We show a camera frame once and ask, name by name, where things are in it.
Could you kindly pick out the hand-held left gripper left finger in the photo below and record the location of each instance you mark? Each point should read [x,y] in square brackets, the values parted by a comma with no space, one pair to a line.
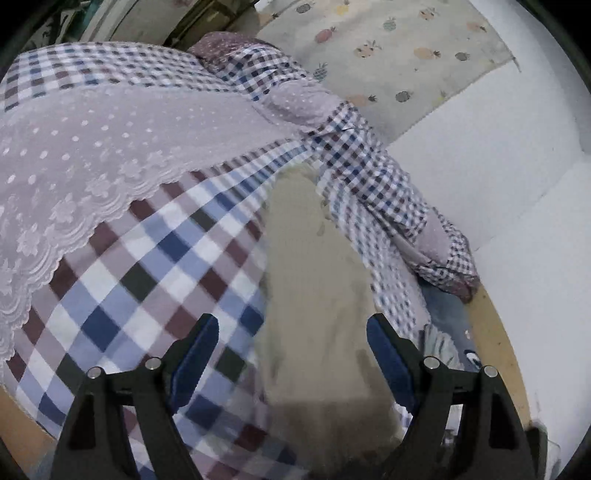
[194,360]

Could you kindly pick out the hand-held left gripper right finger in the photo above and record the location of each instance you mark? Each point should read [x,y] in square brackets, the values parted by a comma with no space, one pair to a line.
[392,364]

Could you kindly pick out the light grey garment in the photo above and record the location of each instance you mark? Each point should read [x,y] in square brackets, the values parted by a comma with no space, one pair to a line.
[441,344]

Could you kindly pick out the khaki pants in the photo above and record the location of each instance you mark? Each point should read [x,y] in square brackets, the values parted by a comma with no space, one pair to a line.
[314,300]

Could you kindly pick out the checked bed sheet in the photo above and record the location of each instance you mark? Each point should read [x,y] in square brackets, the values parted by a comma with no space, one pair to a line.
[138,207]

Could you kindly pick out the checked quilt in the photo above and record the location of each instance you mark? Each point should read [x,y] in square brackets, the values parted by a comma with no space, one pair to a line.
[369,184]

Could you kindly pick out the wooden bed frame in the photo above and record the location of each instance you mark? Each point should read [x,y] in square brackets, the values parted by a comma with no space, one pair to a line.
[498,346]

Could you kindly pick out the pineapple print wall cloth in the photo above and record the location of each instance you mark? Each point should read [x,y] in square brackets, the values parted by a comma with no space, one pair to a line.
[392,60]

